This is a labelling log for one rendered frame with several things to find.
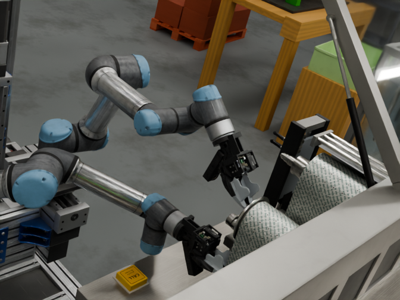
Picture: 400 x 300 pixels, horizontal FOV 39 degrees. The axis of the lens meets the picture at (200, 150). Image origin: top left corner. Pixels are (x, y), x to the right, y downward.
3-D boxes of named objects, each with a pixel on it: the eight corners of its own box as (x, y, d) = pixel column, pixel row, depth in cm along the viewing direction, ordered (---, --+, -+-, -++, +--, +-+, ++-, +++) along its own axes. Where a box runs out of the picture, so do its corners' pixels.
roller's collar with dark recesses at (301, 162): (298, 170, 177) (305, 153, 174) (313, 180, 174) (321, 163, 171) (287, 175, 173) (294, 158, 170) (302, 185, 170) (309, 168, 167)
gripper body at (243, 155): (243, 175, 153) (227, 134, 154) (222, 184, 159) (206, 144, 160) (261, 168, 158) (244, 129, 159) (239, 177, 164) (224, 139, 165)
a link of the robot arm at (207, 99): (204, 91, 167) (221, 80, 161) (218, 126, 166) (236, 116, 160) (184, 97, 163) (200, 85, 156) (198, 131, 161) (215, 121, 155)
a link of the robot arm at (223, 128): (200, 131, 160) (219, 125, 166) (206, 146, 160) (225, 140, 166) (218, 121, 155) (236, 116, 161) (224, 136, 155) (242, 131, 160)
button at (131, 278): (132, 269, 179) (133, 263, 178) (146, 283, 175) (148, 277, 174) (115, 277, 174) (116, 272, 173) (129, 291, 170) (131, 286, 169)
